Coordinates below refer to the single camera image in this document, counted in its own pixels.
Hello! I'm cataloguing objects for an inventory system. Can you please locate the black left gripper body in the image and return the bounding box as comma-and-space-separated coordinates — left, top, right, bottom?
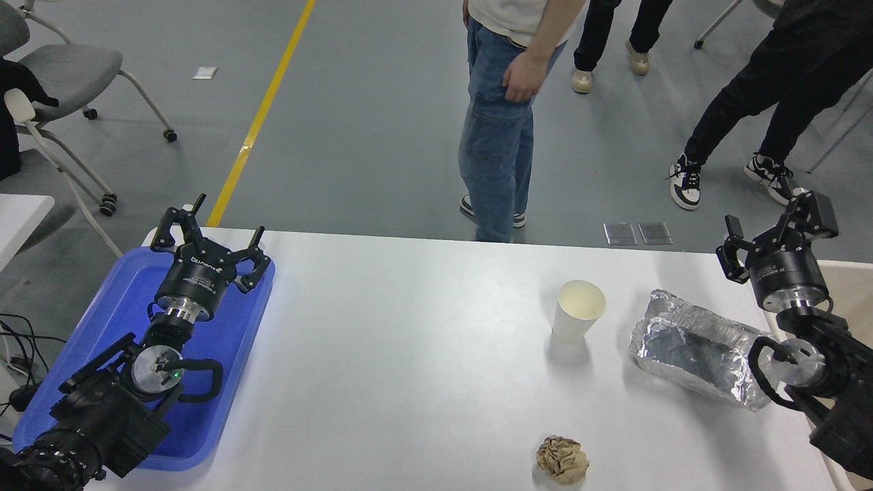
155, 239, 239, 321

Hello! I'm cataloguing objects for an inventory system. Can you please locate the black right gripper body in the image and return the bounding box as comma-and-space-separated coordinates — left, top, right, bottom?
746, 235, 830, 309

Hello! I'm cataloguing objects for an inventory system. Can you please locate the white paper cup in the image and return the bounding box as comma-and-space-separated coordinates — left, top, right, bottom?
551, 280, 607, 345

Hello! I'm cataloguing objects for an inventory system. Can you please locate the person's hand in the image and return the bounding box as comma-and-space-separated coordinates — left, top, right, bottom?
502, 51, 550, 104

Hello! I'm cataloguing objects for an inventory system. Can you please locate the large pale bin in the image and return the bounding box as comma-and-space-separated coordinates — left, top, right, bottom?
764, 259, 873, 491

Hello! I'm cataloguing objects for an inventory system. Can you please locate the thin grey chair leg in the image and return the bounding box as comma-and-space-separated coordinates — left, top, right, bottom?
808, 72, 873, 173

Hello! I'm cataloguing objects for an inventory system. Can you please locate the crumpled silver foil tray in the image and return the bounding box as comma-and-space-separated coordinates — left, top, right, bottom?
629, 288, 785, 412

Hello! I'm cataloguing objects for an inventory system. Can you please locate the blue plastic tray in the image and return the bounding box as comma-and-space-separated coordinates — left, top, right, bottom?
12, 245, 276, 473

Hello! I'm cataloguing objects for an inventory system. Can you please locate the person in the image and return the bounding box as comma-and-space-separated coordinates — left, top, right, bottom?
458, 0, 591, 244
667, 0, 873, 211
0, 58, 59, 181
572, 0, 675, 94

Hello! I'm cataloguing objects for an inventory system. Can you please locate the small white side table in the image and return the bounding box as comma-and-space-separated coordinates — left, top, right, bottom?
0, 194, 55, 273

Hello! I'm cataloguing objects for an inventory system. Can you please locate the grey wheeled office chair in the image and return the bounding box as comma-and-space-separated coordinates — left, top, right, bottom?
0, 0, 178, 143

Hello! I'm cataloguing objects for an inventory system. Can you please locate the white-framed wheeled chair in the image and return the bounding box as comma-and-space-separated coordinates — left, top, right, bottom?
0, 89, 125, 258

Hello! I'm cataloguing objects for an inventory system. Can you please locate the black power plug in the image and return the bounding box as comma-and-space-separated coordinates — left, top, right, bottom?
8, 384, 39, 414

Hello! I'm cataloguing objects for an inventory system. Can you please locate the grey chair with metal legs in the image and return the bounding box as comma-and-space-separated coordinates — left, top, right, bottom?
694, 0, 785, 50

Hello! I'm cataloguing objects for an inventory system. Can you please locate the crumpled tan paper ball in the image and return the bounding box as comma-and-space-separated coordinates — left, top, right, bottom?
535, 435, 590, 486

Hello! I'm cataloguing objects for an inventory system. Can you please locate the black cable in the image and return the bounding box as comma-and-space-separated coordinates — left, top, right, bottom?
0, 314, 68, 383

